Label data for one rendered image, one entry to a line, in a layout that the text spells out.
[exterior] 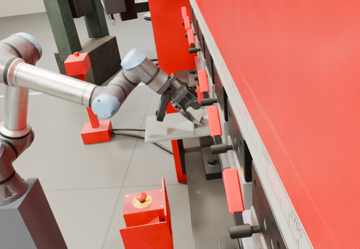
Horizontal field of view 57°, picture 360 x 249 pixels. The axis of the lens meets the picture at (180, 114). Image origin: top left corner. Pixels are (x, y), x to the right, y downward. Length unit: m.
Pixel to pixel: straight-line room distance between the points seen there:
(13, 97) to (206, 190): 0.79
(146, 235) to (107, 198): 1.39
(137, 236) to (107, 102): 0.46
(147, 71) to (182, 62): 0.96
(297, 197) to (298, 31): 0.14
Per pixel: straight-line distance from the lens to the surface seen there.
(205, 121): 1.24
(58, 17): 4.21
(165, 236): 1.19
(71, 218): 2.51
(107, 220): 2.39
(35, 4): 11.03
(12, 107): 1.42
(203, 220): 1.04
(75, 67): 2.90
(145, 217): 1.25
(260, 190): 0.46
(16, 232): 1.58
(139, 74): 1.11
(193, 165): 1.23
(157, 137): 1.18
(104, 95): 1.04
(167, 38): 2.00
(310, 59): 0.23
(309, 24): 0.23
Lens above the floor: 1.63
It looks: 29 degrees down
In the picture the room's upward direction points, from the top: 8 degrees counter-clockwise
